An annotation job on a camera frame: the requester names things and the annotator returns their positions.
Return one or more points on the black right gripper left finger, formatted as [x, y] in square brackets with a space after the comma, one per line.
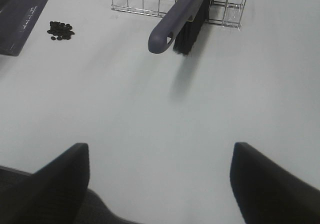
[53, 194]

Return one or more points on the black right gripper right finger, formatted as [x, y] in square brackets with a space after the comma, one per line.
[266, 193]

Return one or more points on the pile of coffee beans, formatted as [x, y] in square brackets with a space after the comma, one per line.
[60, 31]

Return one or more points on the purple plastic dustpan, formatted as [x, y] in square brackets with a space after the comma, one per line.
[17, 20]

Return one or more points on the chrome wire dish rack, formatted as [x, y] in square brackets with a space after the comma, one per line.
[227, 13]

